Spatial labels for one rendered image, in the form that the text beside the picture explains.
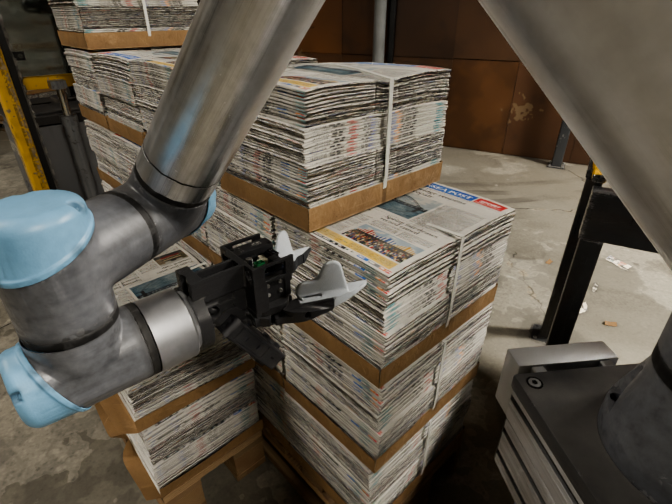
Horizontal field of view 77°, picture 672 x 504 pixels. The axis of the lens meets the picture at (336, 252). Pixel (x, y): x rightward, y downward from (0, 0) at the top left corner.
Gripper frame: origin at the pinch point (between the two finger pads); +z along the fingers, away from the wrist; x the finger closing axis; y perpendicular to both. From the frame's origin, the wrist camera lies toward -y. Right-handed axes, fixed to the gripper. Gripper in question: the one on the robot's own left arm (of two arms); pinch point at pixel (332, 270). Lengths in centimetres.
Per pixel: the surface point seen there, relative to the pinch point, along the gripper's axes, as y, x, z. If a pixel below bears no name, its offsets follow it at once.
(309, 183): 6.8, 13.6, 6.9
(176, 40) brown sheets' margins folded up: 23, 114, 31
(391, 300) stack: -7.5, -3.1, 9.0
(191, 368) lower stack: -39, 37, -10
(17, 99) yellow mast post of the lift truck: 2, 165, -12
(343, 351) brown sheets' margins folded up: -22.1, 5.2, 6.9
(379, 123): 13.5, 14.8, 23.5
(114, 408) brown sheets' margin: -47, 45, -26
